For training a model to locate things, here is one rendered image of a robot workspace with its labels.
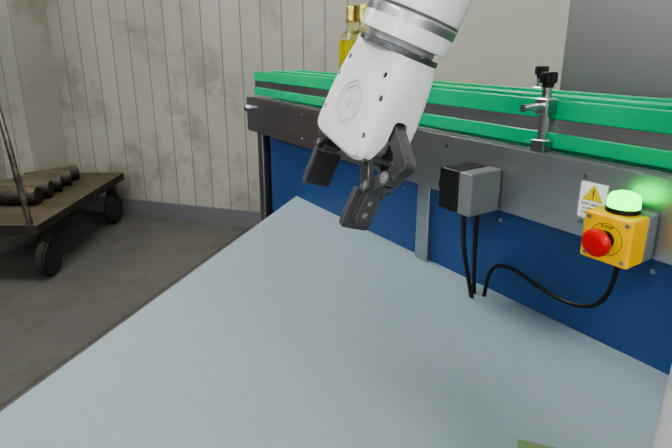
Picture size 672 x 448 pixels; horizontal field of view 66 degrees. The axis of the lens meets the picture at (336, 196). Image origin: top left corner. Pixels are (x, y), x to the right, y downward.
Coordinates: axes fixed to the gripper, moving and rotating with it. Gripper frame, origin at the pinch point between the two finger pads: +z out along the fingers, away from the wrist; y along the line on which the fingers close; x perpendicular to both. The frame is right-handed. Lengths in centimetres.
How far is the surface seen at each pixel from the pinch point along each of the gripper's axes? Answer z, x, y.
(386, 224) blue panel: 25, 53, -53
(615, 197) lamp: -8.3, 43.1, 0.2
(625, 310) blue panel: 8, 56, 4
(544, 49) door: -42, 194, -162
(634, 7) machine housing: -39, 67, -30
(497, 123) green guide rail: -10, 46, -29
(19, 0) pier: 54, -41, -375
